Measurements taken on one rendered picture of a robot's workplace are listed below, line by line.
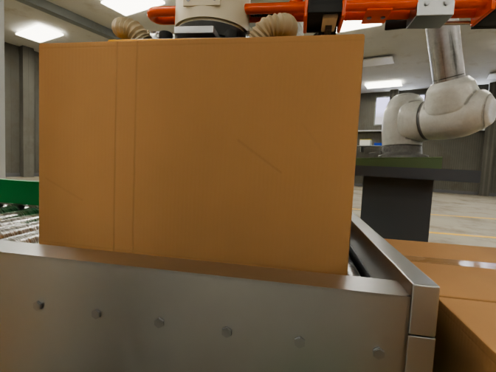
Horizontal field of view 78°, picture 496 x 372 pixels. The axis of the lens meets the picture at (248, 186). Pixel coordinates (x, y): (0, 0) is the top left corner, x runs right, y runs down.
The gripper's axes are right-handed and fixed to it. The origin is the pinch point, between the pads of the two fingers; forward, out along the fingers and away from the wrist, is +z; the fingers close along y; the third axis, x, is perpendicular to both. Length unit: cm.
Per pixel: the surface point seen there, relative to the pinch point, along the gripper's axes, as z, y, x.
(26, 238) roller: 11, 54, 64
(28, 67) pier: -761, -238, 839
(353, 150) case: 19.0, 31.2, -3.9
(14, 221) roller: -3, 53, 82
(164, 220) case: 18, 45, 28
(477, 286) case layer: 13, 53, -27
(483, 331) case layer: 30, 53, -19
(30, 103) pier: -768, -130, 837
